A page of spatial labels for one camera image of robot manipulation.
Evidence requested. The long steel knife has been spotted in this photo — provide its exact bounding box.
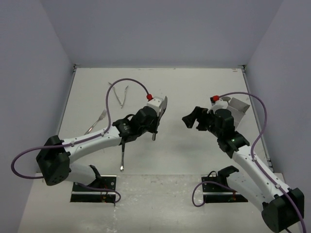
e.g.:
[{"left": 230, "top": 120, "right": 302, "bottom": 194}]
[{"left": 152, "top": 96, "right": 168, "bottom": 141}]

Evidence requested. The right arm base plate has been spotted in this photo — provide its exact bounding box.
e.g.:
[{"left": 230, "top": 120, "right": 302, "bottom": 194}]
[{"left": 202, "top": 183, "right": 248, "bottom": 203}]

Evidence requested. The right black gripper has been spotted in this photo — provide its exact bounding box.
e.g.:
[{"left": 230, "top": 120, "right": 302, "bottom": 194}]
[{"left": 182, "top": 106, "right": 222, "bottom": 138}]

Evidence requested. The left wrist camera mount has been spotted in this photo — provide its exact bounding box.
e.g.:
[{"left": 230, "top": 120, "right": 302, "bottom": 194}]
[{"left": 146, "top": 94, "right": 164, "bottom": 115}]

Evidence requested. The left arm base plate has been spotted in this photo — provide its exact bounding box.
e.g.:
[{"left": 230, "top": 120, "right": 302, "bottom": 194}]
[{"left": 70, "top": 175, "right": 119, "bottom": 203}]

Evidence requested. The short steel knife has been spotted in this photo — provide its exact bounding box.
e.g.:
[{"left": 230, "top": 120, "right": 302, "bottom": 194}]
[{"left": 120, "top": 143, "right": 125, "bottom": 172}]

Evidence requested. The clear plastic utensil container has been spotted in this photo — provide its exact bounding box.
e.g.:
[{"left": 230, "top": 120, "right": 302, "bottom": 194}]
[{"left": 227, "top": 98, "right": 250, "bottom": 129}]

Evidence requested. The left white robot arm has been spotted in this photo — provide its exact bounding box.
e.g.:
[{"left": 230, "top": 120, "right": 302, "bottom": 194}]
[{"left": 36, "top": 106, "right": 165, "bottom": 191}]

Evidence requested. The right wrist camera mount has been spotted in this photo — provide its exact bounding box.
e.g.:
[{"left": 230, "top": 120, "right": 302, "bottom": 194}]
[{"left": 209, "top": 95, "right": 228, "bottom": 113}]

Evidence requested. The plain steel spoon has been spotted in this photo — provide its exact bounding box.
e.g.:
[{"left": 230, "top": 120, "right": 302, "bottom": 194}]
[{"left": 222, "top": 96, "right": 231, "bottom": 102}]

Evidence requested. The small steel fork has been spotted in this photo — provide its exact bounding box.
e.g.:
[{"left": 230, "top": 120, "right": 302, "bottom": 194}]
[{"left": 121, "top": 85, "right": 129, "bottom": 108}]

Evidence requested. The steel fork near left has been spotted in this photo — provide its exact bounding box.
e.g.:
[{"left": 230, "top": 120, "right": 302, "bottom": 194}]
[{"left": 84, "top": 109, "right": 107, "bottom": 135}]

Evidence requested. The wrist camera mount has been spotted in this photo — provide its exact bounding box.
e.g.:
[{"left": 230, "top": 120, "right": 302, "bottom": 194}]
[
  {"left": 209, "top": 95, "right": 228, "bottom": 113},
  {"left": 146, "top": 94, "right": 164, "bottom": 115}
]

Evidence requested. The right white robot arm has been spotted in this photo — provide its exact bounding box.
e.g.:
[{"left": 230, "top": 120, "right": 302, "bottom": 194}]
[{"left": 182, "top": 107, "right": 305, "bottom": 233}]

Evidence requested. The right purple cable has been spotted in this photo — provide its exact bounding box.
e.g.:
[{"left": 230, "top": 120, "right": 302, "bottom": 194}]
[{"left": 190, "top": 91, "right": 306, "bottom": 233}]

